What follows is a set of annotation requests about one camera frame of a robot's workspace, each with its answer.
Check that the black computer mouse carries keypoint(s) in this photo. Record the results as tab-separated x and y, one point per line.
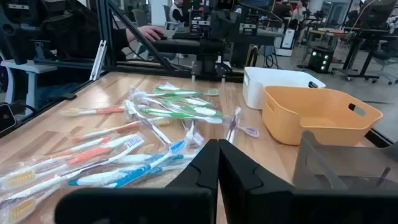
162	37

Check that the orange plastic bin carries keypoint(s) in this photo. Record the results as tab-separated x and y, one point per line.
295	124

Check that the black standing desk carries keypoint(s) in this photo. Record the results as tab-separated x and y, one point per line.
373	32

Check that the person's hand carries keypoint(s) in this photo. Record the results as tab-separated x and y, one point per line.
146	32

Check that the small black camera box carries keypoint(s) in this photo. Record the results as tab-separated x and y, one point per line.
6	118

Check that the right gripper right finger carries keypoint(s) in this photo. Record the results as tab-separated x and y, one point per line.
264	205

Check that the black office chair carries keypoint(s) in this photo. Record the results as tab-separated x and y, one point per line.
15	37

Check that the black computer tower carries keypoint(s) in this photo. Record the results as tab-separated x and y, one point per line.
320	59

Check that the white desk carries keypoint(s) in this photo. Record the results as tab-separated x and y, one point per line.
28	67

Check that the silver aluminium bracket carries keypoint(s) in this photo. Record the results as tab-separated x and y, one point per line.
99	60

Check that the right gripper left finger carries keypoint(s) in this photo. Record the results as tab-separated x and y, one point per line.
186	205

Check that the blue toothbrush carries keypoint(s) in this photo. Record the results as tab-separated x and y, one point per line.
140	171
161	169
140	158

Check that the person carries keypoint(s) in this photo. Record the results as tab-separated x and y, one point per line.
176	12
298	11

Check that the white cabinet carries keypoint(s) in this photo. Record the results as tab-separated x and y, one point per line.
286	40

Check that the grey translucent plastic bin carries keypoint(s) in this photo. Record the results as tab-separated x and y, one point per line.
311	168

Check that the green toothbrush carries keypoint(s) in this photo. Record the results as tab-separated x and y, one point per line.
196	101
177	114
186	93
169	88
202	111

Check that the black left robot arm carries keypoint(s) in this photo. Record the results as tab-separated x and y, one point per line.
186	46

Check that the white plastic bin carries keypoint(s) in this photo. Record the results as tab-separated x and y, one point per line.
258	93

